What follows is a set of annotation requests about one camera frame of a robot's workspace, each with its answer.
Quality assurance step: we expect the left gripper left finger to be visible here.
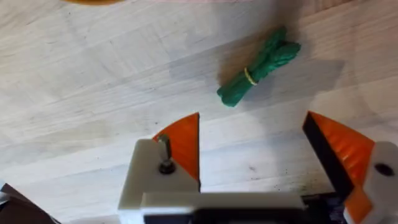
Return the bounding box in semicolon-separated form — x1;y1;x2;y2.
118;112;201;210

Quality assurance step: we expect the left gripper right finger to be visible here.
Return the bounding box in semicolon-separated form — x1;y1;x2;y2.
302;110;398;224

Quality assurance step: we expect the black screw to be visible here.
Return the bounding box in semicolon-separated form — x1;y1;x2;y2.
157;134;177;175

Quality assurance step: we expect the orange round tub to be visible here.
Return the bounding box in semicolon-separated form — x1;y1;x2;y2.
62;0;126;6

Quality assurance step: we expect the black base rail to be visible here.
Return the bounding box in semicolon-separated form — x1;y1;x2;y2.
0;182;62;224

